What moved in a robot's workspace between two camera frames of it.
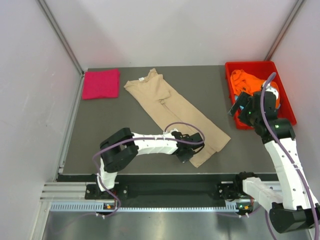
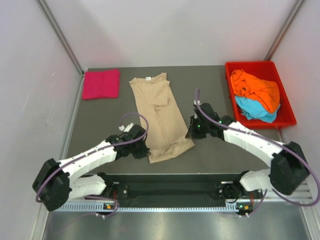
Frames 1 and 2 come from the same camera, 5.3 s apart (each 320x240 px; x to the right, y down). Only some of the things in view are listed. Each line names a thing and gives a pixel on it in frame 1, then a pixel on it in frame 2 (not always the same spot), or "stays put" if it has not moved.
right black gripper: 244,99 → 192,133
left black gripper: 186,157 → 143,152
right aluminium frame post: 297,9 stays put
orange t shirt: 242,82 stays put
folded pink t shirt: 99,83 stays put
